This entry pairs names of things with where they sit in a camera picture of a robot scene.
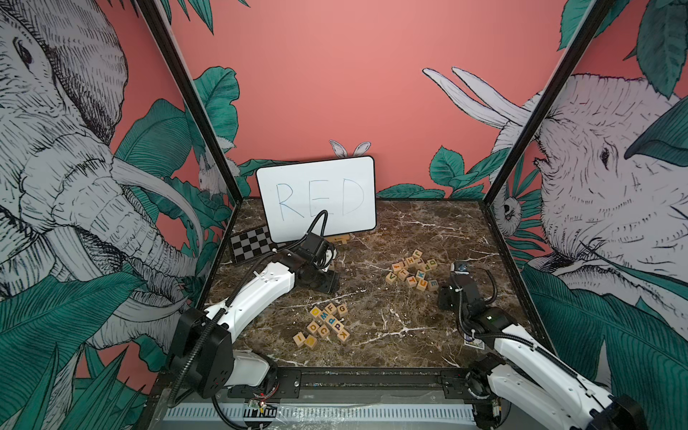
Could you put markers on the white slotted cable duct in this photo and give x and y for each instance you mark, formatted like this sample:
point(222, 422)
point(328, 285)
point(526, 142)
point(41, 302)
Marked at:
point(458, 414)

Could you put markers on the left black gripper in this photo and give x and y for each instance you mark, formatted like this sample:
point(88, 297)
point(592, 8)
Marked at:
point(331, 284)

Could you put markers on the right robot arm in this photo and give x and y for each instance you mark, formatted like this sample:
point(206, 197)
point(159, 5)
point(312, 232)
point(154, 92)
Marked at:
point(522, 372)

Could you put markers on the wooden board stand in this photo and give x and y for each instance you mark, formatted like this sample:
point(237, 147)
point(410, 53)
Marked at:
point(340, 239)

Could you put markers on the black front rail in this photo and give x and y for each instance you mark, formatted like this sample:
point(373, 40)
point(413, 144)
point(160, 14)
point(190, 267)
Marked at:
point(356, 384)

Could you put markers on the wooden block letter G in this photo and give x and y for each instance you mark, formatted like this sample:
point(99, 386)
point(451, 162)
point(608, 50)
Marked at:
point(342, 310)

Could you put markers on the white dry-erase board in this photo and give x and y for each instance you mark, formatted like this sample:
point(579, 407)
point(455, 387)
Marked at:
point(293, 195)

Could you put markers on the wooden block orange I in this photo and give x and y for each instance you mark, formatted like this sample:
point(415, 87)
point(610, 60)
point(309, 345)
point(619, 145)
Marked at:
point(299, 339)

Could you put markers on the wooden block letter V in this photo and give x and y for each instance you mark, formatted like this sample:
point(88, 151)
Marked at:
point(391, 278)

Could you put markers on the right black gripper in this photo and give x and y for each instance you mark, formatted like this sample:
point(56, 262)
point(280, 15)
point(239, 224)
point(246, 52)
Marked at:
point(443, 294)

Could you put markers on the playing card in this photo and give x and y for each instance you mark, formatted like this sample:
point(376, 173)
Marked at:
point(473, 342)

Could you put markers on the wooden block letter K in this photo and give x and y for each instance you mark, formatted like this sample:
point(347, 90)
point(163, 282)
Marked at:
point(343, 335)

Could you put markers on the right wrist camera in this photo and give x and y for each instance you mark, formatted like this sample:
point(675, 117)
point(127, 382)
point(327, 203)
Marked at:
point(461, 267)

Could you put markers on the black white checkerboard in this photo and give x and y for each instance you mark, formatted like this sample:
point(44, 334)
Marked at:
point(251, 244)

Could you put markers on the plain yellow wooden block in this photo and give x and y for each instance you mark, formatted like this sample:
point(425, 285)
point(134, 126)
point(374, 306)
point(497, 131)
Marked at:
point(311, 341)

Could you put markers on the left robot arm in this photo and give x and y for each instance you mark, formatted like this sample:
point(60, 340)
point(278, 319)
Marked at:
point(202, 356)

